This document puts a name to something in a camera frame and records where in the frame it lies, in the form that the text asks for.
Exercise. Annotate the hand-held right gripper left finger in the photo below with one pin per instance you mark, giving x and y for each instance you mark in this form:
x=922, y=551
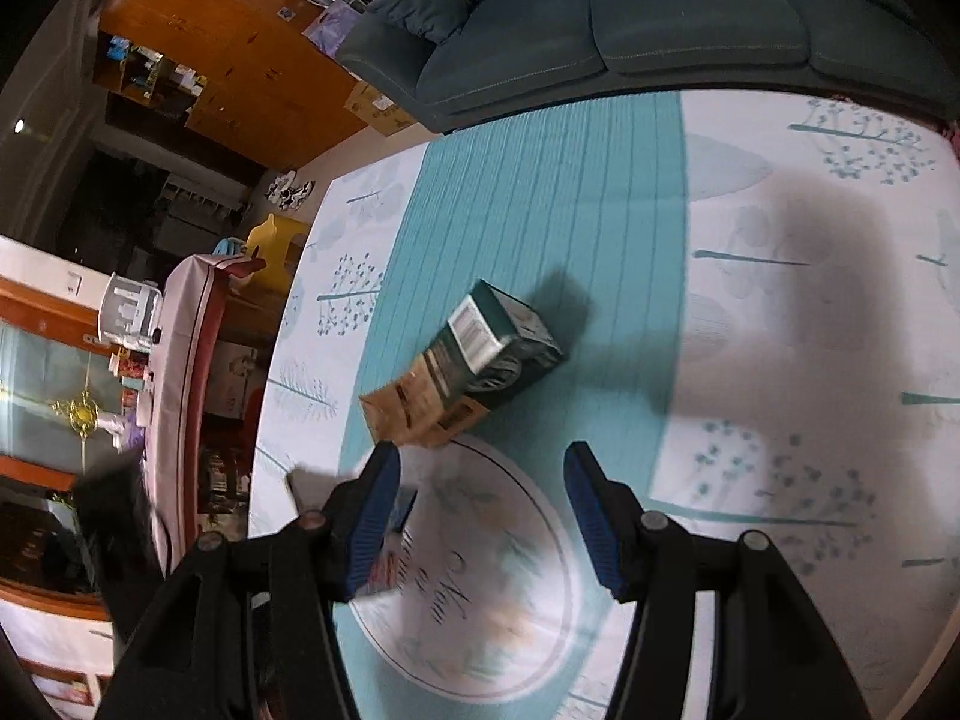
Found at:
x=371, y=521

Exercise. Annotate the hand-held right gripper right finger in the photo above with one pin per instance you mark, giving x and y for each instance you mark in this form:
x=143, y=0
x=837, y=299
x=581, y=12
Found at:
x=596, y=521

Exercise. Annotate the brown kraft carton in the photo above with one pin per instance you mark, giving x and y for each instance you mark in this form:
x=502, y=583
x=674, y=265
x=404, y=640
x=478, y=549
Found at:
x=420, y=405

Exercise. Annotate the dark green carton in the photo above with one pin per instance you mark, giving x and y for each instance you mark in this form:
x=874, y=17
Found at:
x=510, y=345

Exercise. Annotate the side table with pink cloth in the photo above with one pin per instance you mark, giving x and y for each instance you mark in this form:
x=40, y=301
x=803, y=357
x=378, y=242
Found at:
x=184, y=390

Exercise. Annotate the white plastic organizer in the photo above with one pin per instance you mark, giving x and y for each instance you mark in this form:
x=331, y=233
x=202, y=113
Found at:
x=131, y=307

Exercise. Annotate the printed teal white tablecloth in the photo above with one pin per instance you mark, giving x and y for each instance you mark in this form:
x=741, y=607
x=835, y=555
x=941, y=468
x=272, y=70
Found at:
x=750, y=330

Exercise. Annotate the yellow plastic stool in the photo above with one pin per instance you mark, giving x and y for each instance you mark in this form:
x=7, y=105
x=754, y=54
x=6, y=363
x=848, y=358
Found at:
x=277, y=244

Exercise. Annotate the pair of shoes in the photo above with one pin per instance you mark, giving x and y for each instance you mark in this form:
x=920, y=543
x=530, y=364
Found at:
x=291, y=190

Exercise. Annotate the brown cardboard box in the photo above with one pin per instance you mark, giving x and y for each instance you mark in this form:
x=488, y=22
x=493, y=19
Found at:
x=375, y=109

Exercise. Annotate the wooden cabinet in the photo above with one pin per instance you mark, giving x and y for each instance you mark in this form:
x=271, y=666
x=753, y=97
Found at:
x=225, y=67

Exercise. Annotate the purple packages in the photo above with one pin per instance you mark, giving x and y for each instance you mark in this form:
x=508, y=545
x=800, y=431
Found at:
x=330, y=30

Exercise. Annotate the dark teal sofa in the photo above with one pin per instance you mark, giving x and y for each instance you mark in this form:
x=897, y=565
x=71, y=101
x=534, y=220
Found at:
x=637, y=15

